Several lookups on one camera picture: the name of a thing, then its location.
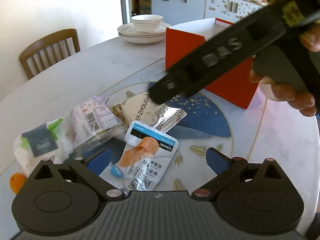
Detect white tissue paper pack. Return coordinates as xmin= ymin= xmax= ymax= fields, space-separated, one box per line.
xmin=14 ymin=117 xmax=75 ymax=177

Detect chicken breast snack pouch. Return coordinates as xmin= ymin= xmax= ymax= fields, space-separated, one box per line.
xmin=100 ymin=121 xmax=178 ymax=194

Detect orange fruit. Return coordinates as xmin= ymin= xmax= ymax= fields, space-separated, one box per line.
xmin=9 ymin=173 xmax=27 ymax=194

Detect person's right hand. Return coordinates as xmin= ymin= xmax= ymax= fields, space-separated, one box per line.
xmin=248 ymin=23 xmax=320 ymax=118

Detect purple printed plastic packet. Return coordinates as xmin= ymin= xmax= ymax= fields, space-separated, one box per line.
xmin=71 ymin=96 xmax=127 ymax=148

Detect red cardboard box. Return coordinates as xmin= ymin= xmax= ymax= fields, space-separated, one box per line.
xmin=165 ymin=17 xmax=261 ymax=110

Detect beige foil snack bag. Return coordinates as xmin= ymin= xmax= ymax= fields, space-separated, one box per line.
xmin=112 ymin=92 xmax=187 ymax=133

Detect blue grey cabinet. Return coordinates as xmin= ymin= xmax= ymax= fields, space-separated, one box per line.
xmin=151 ymin=0 xmax=261 ymax=25

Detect wooden chair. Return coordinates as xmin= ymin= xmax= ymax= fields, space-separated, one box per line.
xmin=19 ymin=28 xmax=80 ymax=79

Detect white bowl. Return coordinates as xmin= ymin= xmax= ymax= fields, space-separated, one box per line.
xmin=131 ymin=14 xmax=163 ymax=33

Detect stacked white plates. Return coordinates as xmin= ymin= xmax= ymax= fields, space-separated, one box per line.
xmin=117 ymin=22 xmax=171 ymax=44

